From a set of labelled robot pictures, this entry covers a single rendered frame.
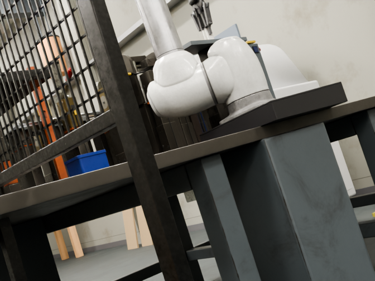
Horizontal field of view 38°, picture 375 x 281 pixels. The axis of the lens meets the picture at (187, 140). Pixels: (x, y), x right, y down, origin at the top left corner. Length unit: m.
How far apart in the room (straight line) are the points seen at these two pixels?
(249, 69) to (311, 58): 3.40
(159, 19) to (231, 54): 0.28
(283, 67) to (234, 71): 3.01
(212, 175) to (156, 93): 0.41
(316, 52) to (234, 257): 3.76
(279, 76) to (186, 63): 2.89
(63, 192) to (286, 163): 0.73
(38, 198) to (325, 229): 0.92
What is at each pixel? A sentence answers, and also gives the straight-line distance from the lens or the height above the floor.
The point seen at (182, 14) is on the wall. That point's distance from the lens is 6.41.
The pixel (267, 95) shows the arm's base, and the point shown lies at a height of 0.80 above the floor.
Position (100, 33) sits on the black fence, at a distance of 0.92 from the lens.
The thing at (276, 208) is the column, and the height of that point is 0.45.
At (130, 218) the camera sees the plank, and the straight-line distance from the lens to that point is 7.25.
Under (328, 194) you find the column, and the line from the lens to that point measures 1.80.
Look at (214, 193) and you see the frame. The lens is 1.54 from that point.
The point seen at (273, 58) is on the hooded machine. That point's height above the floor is 1.40.
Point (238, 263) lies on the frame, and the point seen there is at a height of 0.34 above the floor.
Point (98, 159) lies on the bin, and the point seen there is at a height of 0.76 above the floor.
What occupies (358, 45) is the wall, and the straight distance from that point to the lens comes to 4.90.
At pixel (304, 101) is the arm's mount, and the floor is 0.73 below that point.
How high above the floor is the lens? 0.60
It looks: 4 degrees up
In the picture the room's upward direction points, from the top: 18 degrees counter-clockwise
